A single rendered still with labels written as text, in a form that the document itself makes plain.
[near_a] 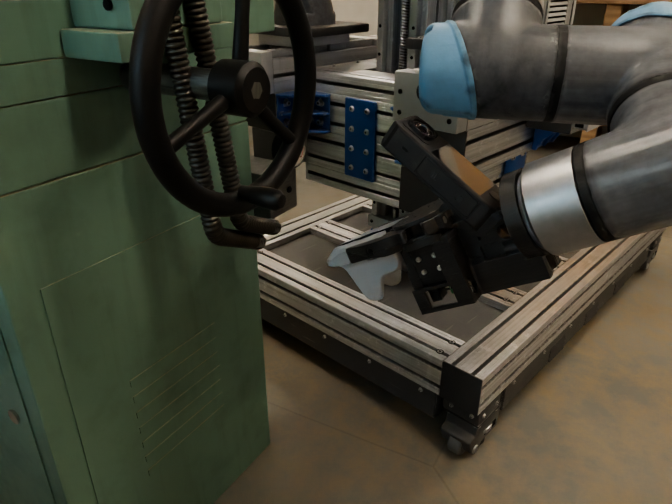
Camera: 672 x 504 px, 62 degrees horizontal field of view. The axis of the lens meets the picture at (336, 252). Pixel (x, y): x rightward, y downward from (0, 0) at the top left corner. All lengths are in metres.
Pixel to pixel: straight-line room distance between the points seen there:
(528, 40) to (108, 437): 0.74
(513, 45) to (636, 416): 1.18
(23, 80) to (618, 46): 0.57
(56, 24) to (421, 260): 0.47
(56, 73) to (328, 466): 0.90
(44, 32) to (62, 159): 0.14
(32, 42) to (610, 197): 0.58
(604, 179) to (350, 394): 1.09
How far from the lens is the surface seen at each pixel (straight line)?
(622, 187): 0.41
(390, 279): 0.56
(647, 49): 0.48
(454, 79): 0.47
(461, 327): 1.31
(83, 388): 0.84
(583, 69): 0.47
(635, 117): 0.44
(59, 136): 0.72
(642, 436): 1.48
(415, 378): 1.24
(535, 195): 0.43
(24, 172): 0.71
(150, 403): 0.94
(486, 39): 0.47
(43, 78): 0.71
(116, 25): 0.67
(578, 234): 0.43
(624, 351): 1.74
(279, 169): 0.72
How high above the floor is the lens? 0.92
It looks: 26 degrees down
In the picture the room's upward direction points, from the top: straight up
